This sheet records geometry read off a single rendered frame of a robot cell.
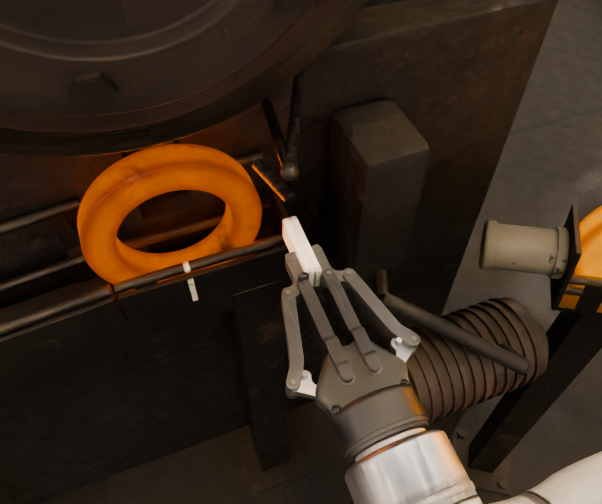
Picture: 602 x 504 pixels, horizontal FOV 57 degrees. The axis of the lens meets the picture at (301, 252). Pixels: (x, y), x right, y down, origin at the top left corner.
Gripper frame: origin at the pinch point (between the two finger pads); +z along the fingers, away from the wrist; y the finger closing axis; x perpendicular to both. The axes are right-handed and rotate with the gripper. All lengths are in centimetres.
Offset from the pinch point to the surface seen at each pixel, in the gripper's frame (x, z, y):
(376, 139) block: 4.9, 7.5, 11.2
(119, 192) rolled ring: 7.6, 6.8, -14.9
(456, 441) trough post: -73, -12, 33
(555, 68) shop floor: -83, 96, 141
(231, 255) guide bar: -3.6, 4.4, -6.2
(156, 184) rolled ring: 7.4, 6.8, -11.7
